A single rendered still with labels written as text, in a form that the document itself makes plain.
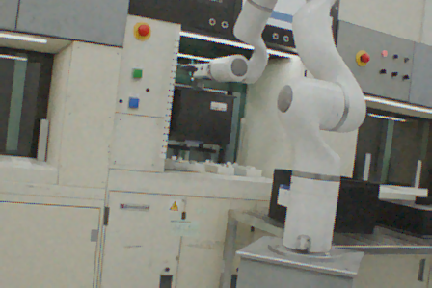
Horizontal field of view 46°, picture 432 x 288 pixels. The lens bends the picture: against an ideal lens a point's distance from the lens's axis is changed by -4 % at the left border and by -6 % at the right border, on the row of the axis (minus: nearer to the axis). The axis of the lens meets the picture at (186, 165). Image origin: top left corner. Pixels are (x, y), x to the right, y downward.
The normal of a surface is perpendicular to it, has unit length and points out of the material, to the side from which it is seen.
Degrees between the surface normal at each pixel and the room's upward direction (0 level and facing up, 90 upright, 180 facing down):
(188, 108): 89
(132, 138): 90
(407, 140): 90
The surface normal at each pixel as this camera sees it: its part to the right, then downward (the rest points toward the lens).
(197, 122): 0.39, 0.08
